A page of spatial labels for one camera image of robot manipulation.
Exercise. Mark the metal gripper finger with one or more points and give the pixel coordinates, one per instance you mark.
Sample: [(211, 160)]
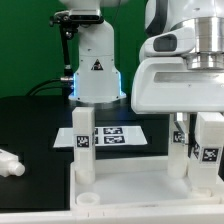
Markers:
[(181, 134)]

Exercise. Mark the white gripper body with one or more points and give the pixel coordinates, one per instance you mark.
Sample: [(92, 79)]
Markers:
[(165, 85)]

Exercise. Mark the white marker plate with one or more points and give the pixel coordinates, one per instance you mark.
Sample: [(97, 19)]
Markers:
[(105, 136)]

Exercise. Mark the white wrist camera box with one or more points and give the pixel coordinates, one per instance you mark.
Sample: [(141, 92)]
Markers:
[(178, 42)]

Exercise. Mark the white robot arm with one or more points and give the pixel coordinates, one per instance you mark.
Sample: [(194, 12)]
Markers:
[(97, 79)]

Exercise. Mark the white frame rail front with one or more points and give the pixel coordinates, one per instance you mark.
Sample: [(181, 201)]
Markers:
[(198, 214)]

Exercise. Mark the white desk top tray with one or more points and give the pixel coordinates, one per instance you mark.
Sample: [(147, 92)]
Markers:
[(141, 182)]

